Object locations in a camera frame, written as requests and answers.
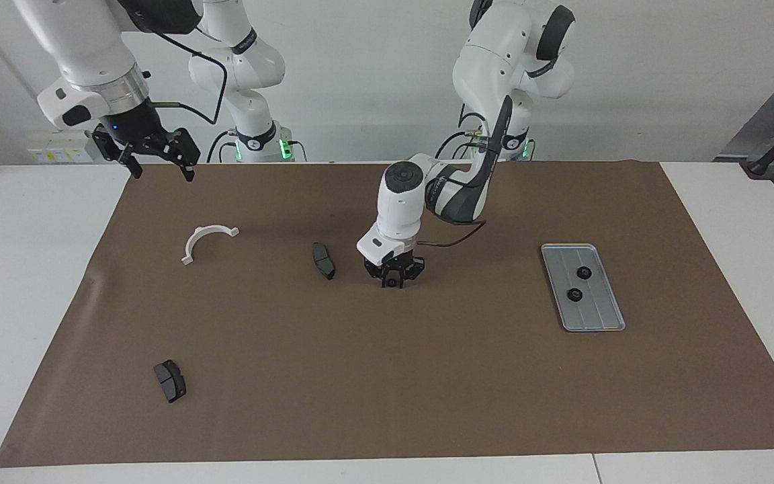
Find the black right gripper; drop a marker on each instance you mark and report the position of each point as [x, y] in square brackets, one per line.
[142, 138]

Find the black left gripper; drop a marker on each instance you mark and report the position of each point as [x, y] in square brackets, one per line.
[394, 262]

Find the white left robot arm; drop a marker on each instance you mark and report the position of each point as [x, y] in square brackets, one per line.
[404, 202]

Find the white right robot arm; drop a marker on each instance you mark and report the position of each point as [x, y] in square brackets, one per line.
[84, 47]

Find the silver ribbed metal tray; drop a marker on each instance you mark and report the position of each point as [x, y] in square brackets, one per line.
[598, 302]

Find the long grey brake pad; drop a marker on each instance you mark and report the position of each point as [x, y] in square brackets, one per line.
[324, 261]

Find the brown table mat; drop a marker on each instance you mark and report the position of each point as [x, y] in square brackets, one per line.
[427, 376]

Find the short dark brake pad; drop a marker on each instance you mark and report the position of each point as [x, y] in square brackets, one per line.
[170, 381]

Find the white wall socket box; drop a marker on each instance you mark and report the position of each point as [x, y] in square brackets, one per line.
[58, 151]

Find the white curved plastic bracket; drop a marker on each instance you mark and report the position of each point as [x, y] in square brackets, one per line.
[199, 234]

